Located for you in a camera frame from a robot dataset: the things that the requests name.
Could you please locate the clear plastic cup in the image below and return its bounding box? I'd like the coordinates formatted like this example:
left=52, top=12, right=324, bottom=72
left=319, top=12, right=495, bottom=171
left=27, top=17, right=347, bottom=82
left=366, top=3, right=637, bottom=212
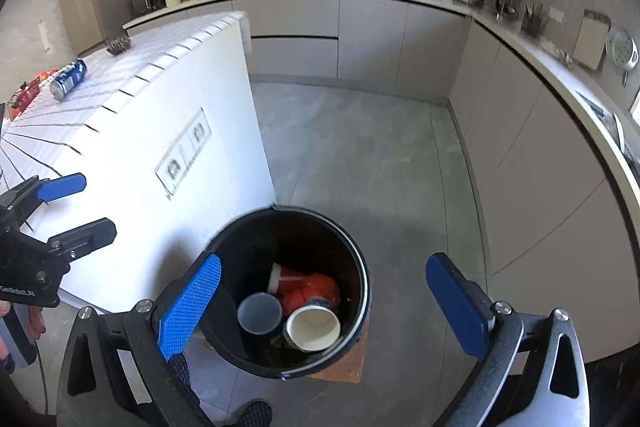
left=236, top=293, right=283, bottom=336

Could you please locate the blue pepsi can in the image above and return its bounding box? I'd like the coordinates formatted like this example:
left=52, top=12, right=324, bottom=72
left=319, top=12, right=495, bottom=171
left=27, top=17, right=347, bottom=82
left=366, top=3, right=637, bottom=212
left=49, top=58, right=87, bottom=102

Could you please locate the red paper cup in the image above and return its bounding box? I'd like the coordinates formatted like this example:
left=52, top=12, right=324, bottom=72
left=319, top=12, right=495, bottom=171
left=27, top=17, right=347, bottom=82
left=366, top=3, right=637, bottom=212
left=267, top=263, right=306, bottom=295

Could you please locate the red plastic bag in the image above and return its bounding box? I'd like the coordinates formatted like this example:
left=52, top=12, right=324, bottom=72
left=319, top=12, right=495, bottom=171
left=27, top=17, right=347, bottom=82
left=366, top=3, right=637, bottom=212
left=277, top=274, right=341, bottom=317

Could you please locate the blue white paper cup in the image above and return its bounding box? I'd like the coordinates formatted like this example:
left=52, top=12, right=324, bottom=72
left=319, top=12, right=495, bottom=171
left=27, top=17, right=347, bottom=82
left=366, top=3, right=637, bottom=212
left=284, top=297, right=341, bottom=352

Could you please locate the black trash bucket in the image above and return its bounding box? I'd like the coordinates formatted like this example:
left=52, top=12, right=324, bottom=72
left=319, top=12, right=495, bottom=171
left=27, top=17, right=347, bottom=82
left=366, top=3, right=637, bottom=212
left=200, top=206, right=371, bottom=379

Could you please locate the white kitchen island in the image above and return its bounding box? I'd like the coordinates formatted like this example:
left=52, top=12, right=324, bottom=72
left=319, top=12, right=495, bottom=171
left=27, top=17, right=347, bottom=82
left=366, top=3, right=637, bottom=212
left=0, top=10, right=279, bottom=408

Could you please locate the person left hand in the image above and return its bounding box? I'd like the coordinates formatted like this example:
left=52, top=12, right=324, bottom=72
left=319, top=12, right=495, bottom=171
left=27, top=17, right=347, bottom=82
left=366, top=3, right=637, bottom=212
left=1, top=301, right=46, bottom=369

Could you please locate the red tool on counter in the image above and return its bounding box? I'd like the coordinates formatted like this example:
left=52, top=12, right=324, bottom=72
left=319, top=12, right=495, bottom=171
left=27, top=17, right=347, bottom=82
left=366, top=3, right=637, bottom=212
left=8, top=68, right=58, bottom=120

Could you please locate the brown wooden board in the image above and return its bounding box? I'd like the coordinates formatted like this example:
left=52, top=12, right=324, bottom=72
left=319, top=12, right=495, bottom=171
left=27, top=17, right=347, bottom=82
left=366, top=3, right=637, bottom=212
left=200, top=313, right=370, bottom=384

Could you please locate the black microwave oven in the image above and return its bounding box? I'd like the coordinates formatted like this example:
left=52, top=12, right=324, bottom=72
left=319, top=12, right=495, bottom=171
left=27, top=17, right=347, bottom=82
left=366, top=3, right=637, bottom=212
left=130, top=0, right=166, bottom=17

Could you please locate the white cutting board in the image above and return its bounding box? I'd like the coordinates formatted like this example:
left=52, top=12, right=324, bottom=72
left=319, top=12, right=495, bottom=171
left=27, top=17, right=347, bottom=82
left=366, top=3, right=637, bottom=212
left=572, top=10, right=611, bottom=72

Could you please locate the knife block holder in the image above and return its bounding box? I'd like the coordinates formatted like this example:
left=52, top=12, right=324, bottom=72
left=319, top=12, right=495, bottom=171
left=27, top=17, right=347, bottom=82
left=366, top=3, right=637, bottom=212
left=521, top=2, right=549, bottom=38

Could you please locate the round metal strainer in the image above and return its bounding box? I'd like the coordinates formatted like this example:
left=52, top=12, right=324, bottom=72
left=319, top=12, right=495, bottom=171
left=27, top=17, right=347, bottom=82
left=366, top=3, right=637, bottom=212
left=605, top=27, right=639, bottom=87

